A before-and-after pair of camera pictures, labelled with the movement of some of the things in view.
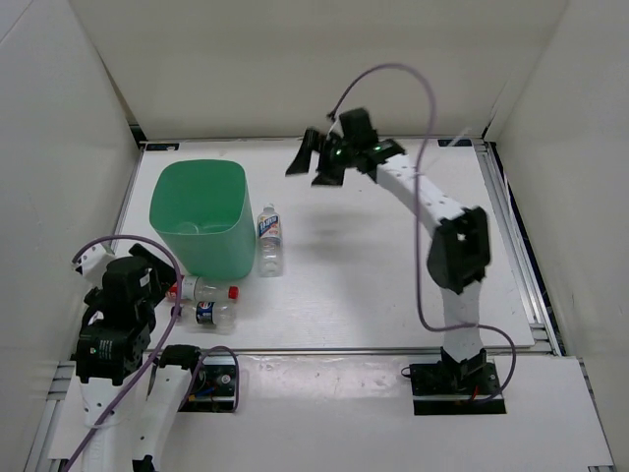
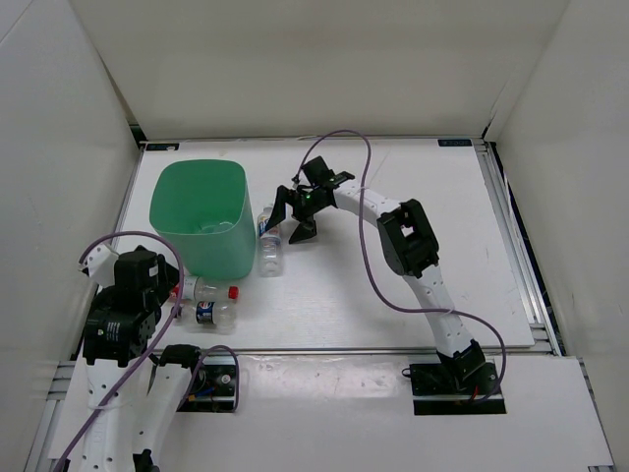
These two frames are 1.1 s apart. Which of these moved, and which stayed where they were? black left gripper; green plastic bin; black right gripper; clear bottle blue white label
Moved: black right gripper
Stayed: green plastic bin; black left gripper; clear bottle blue white label
